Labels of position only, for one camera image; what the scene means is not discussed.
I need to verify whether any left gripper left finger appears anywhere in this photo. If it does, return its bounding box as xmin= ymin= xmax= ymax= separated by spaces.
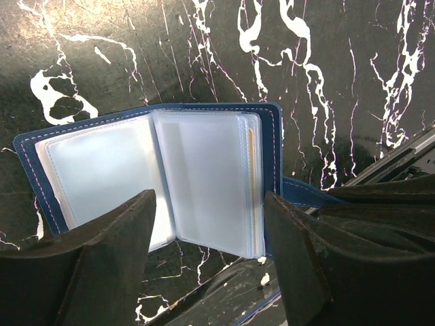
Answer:
xmin=1 ymin=189 xmax=156 ymax=325

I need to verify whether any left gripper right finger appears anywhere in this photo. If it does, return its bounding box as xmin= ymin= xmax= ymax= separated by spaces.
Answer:
xmin=264 ymin=193 xmax=434 ymax=325

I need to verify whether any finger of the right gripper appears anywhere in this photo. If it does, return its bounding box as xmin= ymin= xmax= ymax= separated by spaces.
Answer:
xmin=319 ymin=175 xmax=434 ymax=253

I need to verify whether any blue leather card holder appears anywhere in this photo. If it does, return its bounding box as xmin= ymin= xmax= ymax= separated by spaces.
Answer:
xmin=14 ymin=103 xmax=338 ymax=259

